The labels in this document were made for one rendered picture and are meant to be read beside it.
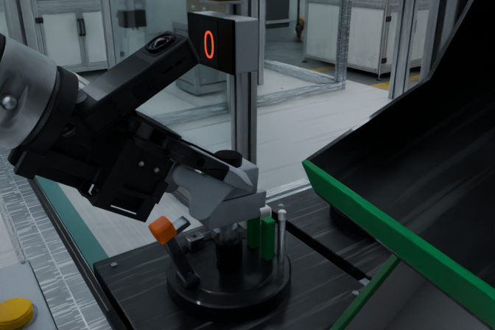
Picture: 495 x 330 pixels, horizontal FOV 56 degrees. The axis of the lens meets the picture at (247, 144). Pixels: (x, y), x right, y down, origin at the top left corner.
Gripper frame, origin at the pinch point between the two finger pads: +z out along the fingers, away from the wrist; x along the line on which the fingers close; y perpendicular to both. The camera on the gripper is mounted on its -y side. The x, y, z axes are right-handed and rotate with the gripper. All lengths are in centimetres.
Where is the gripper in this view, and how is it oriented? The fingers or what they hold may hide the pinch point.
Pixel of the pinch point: (232, 169)
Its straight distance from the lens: 48.6
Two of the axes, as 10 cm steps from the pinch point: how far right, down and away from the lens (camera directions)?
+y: -4.8, 8.8, 0.0
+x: 5.6, 3.0, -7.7
